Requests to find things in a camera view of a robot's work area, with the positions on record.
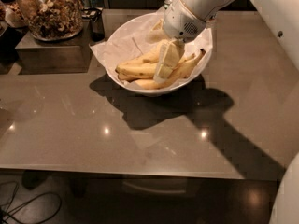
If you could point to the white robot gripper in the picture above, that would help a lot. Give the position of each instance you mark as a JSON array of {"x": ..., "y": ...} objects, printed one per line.
[{"x": 179, "y": 21}]

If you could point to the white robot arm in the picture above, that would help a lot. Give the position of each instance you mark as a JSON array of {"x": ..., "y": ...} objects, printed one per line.
[{"x": 282, "y": 18}]

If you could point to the white bowl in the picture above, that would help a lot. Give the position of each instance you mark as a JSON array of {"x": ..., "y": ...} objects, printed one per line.
[{"x": 130, "y": 59}]

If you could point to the small hidden yellow banana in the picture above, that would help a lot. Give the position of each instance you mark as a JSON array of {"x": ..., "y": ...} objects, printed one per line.
[{"x": 123, "y": 77}]

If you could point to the white paper liner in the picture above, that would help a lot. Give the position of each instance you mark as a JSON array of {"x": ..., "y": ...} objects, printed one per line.
[{"x": 129, "y": 42}]

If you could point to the black scoop cup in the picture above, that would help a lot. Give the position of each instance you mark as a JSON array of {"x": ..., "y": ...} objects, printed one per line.
[{"x": 94, "y": 15}]

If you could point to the glass jar of nuts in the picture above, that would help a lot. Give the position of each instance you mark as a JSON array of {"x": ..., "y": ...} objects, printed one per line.
[{"x": 52, "y": 20}]

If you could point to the dark square pedestal box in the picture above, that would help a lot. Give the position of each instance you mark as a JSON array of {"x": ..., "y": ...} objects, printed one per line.
[{"x": 72, "y": 55}]

